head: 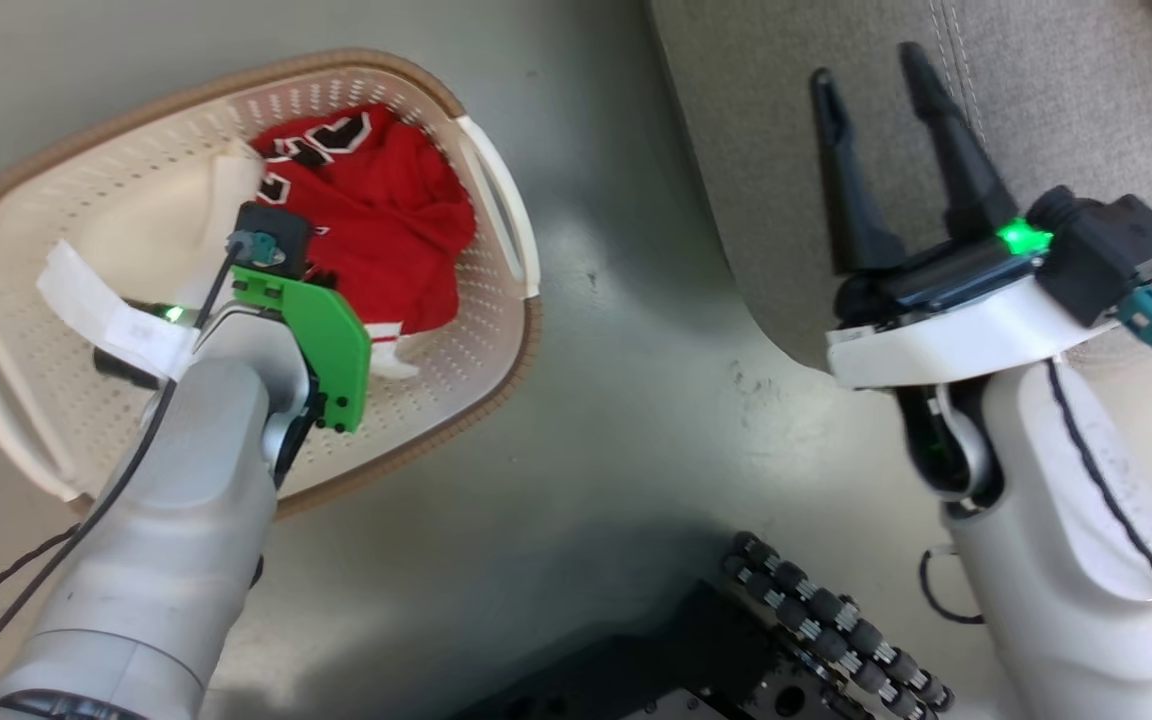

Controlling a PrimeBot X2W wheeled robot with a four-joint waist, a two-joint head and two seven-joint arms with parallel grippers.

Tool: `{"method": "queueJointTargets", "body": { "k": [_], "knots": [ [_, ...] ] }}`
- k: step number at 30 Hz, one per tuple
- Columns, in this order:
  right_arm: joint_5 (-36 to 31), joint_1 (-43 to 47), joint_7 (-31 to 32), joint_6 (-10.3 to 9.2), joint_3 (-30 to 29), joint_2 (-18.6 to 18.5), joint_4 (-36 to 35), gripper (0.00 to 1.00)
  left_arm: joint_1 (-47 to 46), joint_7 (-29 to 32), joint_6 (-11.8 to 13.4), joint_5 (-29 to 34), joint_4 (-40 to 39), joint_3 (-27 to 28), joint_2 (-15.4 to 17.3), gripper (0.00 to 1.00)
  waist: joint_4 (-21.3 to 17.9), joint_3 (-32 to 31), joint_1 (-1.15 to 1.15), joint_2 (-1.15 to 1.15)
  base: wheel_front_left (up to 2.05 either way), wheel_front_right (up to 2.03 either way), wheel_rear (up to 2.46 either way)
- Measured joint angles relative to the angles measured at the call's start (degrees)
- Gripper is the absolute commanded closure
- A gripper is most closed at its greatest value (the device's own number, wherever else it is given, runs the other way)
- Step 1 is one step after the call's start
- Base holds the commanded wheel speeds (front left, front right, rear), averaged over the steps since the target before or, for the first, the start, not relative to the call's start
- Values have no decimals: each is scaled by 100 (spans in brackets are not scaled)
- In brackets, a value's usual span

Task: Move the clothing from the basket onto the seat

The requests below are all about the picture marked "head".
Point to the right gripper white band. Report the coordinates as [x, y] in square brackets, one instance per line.
[946, 335]

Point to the black roller omni wheel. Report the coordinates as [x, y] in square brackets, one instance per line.
[836, 625]

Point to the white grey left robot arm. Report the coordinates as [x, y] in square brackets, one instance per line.
[166, 560]

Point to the cream perforated laundry basket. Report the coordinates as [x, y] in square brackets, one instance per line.
[66, 200]

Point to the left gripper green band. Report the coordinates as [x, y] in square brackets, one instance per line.
[331, 350]

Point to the white tape label strip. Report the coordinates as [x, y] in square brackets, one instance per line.
[86, 300]

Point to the red jersey with white trim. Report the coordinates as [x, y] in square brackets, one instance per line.
[396, 230]

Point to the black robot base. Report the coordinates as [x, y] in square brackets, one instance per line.
[676, 660]

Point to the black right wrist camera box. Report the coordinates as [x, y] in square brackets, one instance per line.
[1111, 255]

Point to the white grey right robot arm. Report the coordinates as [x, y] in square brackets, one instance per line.
[1056, 560]

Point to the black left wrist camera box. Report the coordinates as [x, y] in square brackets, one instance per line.
[276, 222]

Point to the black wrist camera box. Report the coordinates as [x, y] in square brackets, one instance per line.
[1111, 255]
[276, 222]

